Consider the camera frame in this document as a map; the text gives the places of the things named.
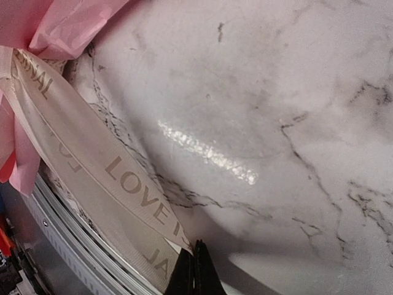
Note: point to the pink wrapping paper sheet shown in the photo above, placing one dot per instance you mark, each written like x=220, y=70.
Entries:
x=55, y=30

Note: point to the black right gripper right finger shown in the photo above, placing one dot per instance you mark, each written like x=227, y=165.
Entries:
x=207, y=281

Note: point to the orange cloth in background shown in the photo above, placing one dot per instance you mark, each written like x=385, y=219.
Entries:
x=7, y=244

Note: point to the aluminium front rail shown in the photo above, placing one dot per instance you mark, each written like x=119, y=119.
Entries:
x=95, y=263

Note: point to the cream printed ribbon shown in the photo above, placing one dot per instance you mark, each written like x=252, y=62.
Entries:
x=125, y=205

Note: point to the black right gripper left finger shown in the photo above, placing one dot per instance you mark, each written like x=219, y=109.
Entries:
x=182, y=278

